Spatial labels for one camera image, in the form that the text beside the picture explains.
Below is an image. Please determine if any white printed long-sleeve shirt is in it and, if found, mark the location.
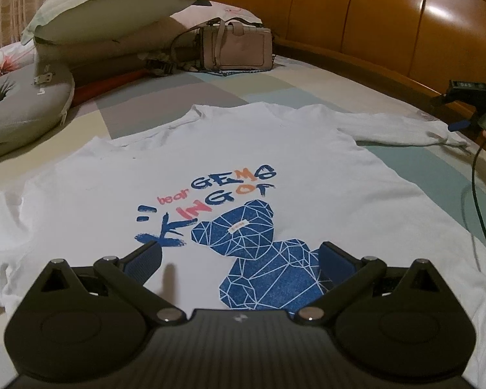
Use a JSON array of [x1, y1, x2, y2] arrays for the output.
[[0, 103, 486, 389]]

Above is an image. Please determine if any grey brown pillow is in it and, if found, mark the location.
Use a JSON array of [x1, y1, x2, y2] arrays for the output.
[[71, 46, 179, 86]]

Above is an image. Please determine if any beige pillow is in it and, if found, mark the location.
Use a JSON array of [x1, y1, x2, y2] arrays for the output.
[[36, 6, 203, 61]]

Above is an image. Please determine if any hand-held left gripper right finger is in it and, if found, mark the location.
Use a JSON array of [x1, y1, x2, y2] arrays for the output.
[[294, 241, 463, 327]]

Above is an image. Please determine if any wooden headboard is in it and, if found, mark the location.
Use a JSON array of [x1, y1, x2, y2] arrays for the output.
[[194, 0, 486, 130]]

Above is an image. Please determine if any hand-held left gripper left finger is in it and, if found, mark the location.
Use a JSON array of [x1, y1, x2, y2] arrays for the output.
[[22, 240, 187, 325]]

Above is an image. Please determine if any grey cushion with hole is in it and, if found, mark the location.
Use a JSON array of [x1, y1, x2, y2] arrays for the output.
[[0, 63, 75, 165]]

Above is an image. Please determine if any pink handbag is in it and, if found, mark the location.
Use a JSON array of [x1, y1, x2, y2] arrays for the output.
[[168, 20, 278, 76]]

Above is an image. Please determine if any red orange cloth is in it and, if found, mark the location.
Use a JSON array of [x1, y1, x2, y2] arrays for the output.
[[73, 69, 150, 104]]

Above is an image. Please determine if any cream pillow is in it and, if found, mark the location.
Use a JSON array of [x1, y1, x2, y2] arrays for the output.
[[21, 0, 209, 45]]

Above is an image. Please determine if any pink floral pillow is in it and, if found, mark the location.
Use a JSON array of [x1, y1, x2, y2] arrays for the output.
[[170, 0, 264, 33], [0, 41, 41, 79]]

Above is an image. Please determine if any bed with patchwork sheet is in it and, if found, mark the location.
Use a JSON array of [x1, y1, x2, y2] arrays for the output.
[[0, 42, 486, 389]]

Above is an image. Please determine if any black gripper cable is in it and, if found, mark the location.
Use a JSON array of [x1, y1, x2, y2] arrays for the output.
[[459, 142, 486, 273]]

